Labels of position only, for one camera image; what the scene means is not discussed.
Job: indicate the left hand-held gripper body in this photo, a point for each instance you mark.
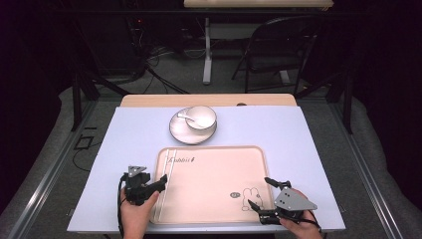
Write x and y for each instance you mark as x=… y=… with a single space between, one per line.
x=136 y=186

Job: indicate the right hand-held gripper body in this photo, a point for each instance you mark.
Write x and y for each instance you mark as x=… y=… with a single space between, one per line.
x=292 y=200

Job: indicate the pink plastic tray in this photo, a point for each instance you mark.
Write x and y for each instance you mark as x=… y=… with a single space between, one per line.
x=212 y=186

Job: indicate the white ceramic plate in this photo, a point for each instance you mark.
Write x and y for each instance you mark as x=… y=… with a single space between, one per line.
x=180 y=132

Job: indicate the white ceramic bowl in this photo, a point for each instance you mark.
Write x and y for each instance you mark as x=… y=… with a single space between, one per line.
x=205 y=121

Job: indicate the person's left hand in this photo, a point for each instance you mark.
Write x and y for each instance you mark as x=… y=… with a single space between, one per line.
x=136 y=219

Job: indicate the person's right hand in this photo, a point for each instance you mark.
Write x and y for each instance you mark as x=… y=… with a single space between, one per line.
x=307 y=230

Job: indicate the white table mat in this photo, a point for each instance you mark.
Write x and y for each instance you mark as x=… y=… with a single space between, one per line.
x=132 y=139

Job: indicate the white ceramic spoon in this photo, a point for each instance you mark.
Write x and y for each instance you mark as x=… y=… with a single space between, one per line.
x=183 y=116

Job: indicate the black floor socket box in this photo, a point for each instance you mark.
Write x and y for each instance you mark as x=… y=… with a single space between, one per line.
x=83 y=142

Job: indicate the light wooden table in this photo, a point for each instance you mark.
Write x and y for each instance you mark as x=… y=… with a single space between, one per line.
x=212 y=99

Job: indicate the black metal stand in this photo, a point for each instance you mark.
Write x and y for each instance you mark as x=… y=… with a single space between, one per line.
x=347 y=99
x=77 y=99

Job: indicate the white-legged wooden table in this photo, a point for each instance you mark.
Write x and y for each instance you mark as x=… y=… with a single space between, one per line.
x=207 y=59

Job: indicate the black folding chair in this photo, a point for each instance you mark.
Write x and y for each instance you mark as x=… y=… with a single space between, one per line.
x=275 y=40

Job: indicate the dark equipment rack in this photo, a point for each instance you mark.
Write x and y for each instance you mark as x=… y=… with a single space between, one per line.
x=136 y=36

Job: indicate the aluminium floor rail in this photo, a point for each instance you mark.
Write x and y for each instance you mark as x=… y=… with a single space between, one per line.
x=365 y=172
x=49 y=172

